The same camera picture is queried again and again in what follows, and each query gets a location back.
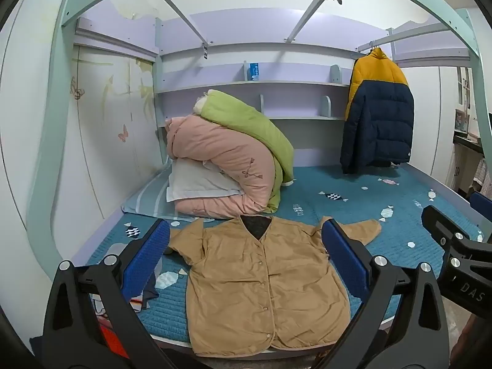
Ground white pillow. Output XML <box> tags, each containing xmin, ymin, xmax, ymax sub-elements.
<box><xmin>166</xmin><ymin>157</ymin><xmax>247</xmax><ymax>202</ymax></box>

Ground mint green bed frame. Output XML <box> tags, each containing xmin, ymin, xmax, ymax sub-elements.
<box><xmin>25</xmin><ymin>0</ymin><xmax>492</xmax><ymax>289</ymax></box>

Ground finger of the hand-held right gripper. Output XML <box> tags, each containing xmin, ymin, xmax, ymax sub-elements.
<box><xmin>421</xmin><ymin>205</ymin><xmax>492</xmax><ymax>256</ymax></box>
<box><xmin>470</xmin><ymin>191</ymin><xmax>492</xmax><ymax>221</ymax></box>

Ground tan button-up jacket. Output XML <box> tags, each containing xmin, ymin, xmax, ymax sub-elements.
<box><xmin>168</xmin><ymin>215</ymin><xmax>382</xmax><ymax>358</ymax></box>

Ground teal quilted bed mattress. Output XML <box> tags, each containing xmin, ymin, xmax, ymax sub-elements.
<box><xmin>86</xmin><ymin>161</ymin><xmax>486</xmax><ymax>344</ymax></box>

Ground white cabinet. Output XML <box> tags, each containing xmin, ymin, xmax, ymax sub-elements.
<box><xmin>396</xmin><ymin>65</ymin><xmax>460</xmax><ymax>193</ymax></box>

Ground yellow and navy puffer jacket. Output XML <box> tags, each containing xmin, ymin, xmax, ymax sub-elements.
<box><xmin>340</xmin><ymin>47</ymin><xmax>415</xmax><ymax>175</ymax></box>

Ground dark countertop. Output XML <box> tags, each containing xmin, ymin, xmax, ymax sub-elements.
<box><xmin>453</xmin><ymin>133</ymin><xmax>484</xmax><ymax>149</ymax></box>

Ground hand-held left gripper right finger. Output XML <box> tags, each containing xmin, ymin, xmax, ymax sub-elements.
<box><xmin>315</xmin><ymin>217</ymin><xmax>451</xmax><ymax>369</ymax></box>

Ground lilac shelf unit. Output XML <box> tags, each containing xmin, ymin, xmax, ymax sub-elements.
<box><xmin>73</xmin><ymin>10</ymin><xmax>471</xmax><ymax>168</ymax></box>

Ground dark navy cloth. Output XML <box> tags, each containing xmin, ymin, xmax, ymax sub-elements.
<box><xmin>29</xmin><ymin>336</ymin><xmax>52</xmax><ymax>362</ymax></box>

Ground red stool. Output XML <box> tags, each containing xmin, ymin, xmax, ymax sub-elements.
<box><xmin>98</xmin><ymin>313</ymin><xmax>129</xmax><ymax>360</ymax></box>

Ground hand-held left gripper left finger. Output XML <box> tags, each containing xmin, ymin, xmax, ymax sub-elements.
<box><xmin>40</xmin><ymin>218</ymin><xmax>172</xmax><ymax>369</ymax></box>

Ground green quilt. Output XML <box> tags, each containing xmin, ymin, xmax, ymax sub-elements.
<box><xmin>194</xmin><ymin>89</ymin><xmax>296</xmax><ymax>213</ymax></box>

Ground grey cloth with orange trim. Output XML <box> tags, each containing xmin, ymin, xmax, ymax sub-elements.
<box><xmin>129</xmin><ymin>265</ymin><xmax>160</xmax><ymax>311</ymax></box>

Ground blue striped pillow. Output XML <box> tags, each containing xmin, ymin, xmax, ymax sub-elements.
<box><xmin>121</xmin><ymin>159</ymin><xmax>208</xmax><ymax>224</ymax></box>

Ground patterned hanging cloth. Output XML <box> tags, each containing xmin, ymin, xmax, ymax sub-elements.
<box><xmin>472</xmin><ymin>156</ymin><xmax>492</xmax><ymax>196</ymax></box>

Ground white clothes rail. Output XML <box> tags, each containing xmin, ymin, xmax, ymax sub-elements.
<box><xmin>357</xmin><ymin>36</ymin><xmax>393</xmax><ymax>52</ymax></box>

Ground pink quilt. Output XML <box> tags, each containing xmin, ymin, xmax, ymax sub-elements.
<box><xmin>165</xmin><ymin>115</ymin><xmax>281</xmax><ymax>218</ymax></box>

